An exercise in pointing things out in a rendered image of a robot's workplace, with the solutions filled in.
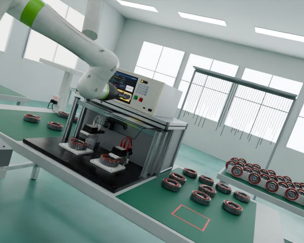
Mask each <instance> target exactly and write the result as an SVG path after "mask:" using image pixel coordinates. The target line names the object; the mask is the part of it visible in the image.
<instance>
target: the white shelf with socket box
mask: <svg viewBox="0 0 304 243"><path fill-rule="evenodd" d="M39 62H42V63H44V64H47V65H50V66H53V67H55V68H58V69H61V70H63V71H65V74H64V77H63V80H62V83H61V87H60V90H59V93H58V95H53V98H52V99H51V100H50V103H51V104H52V106H53V105H55V108H52V111H54V112H56V113H58V112H59V111H63V108H64V105H65V101H66V98H67V95H68V92H69V88H70V84H71V81H72V78H73V75H74V74H76V75H79V76H83V75H84V73H85V72H82V71H79V70H76V69H73V68H71V67H67V66H65V65H62V64H58V63H55V62H52V61H49V60H46V59H43V58H40V59H39ZM50 103H49V104H50ZM48 107H49V105H48ZM48 109H49V108H48Z"/></svg>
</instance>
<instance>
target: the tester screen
mask: <svg viewBox="0 0 304 243"><path fill-rule="evenodd" d="M136 80H137V79H136V78H133V77H130V76H127V75H124V74H121V73H118V72H115V73H114V75H113V76H112V77H111V78H110V80H109V82H110V83H112V84H113V85H114V86H115V87H116V88H117V89H119V90H122V91H124V92H127V93H130V94H132V92H130V91H128V90H125V89H122V88H119V84H120V83H122V84H125V85H128V86H131V87H133V88H134V87H135V84H136ZM118 99H120V98H118ZM121 100H123V99H121ZM123 101H125V100H123ZM125 102H128V101H125ZM128 103H129V102H128Z"/></svg>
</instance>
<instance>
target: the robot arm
mask: <svg viewBox="0 0 304 243"><path fill-rule="evenodd" d="M5 13H7V14H9V15H10V16H12V17H13V18H15V19H17V20H18V21H20V22H22V23H23V24H25V25H27V26H28V27H30V28H31V29H32V30H34V31H36V32H38V33H40V34H42V35H43V36H45V37H47V38H49V39H51V40H52V41H54V42H56V43H58V44H59V45H61V46H62V47H64V48H66V49H67V50H69V51H70V52H72V53H73V54H75V55H76V56H77V57H79V58H80V59H81V60H83V61H85V62H86V63H87V64H88V65H89V69H88V70H87V71H86V72H85V73H84V75H83V76H82V77H81V78H80V79H79V81H78V84H77V89H78V92H79V94H80V95H81V96H82V97H83V98H86V99H100V100H101V101H100V102H101V103H102V102H103V101H108V100H113V99H115V98H122V99H124V100H126V99H127V100H131V97H132V95H130V94H126V93H124V92H120V91H118V90H117V88H116V87H115V86H114V85H113V84H112V83H110V82H109V80H110V78H111V77H112V76H113V75H114V73H115V72H116V71H117V70H118V67H119V59H118V57H117V56H116V54H115V53H113V52H111V51H110V50H108V49H106V48H104V47H103V46H101V45H99V44H98V43H96V42H95V41H93V40H92V39H90V38H89V37H87V36H86V35H85V34H83V33H82V32H80V31H79V30H78V29H77V28H75V27H74V26H73V25H72V24H70V23H69V22H68V21H67V20H66V19H64V18H63V17H62V16H61V15H60V14H59V13H57V12H56V11H55V10H54V9H53V8H52V7H51V6H50V5H49V4H48V3H47V4H46V3H45V2H44V1H43V0H0V21H1V19H2V18H3V16H4V15H5Z"/></svg>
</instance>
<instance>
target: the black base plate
mask: <svg viewBox="0 0 304 243"><path fill-rule="evenodd" d="M70 139H78V140H82V141H84V142H85V141H86V139H84V138H82V137H80V136H79V137H74V136H69V138H65V137H44V138H24V139H23V143H25V144H27V145H29V146H30V147H32V148H34V149H36V150H37V151H39V152H41V153H43V154H44V155H46V156H48V157H50V158H52V159H53V160H55V161H57V162H59V163H60V164H62V165H64V166H66V167H67V168H69V169H71V170H73V171H75V172H77V173H78V174H80V175H82V176H84V177H85V178H87V179H89V180H91V181H93V182H94V183H96V184H98V185H100V186H101V187H103V188H105V189H107V190H108V191H110V192H112V193H117V192H119V191H121V190H123V189H125V188H128V187H130V186H132V185H134V184H137V183H139V182H141V181H144V180H146V179H148V178H150V177H153V176H154V174H155V173H153V175H150V174H147V177H146V178H143V177H142V176H140V174H141V172H142V169H143V167H141V166H139V165H137V164H135V163H133V162H131V161H129V162H128V164H126V165H124V166H125V169H123V170H120V171H116V172H113V173H110V172H108V171H106V170H105V169H103V168H101V167H99V166H97V165H95V164H93V163H91V162H90V160H93V159H98V158H100V156H101V155H102V154H109V153H111V151H109V150H107V149H105V148H102V147H100V146H99V147H98V149H95V150H93V151H94V153H88V154H82V155H76V154H74V153H72V152H71V151H69V150H67V149H65V148H63V147H61V146H59V143H68V142H69V140H70Z"/></svg>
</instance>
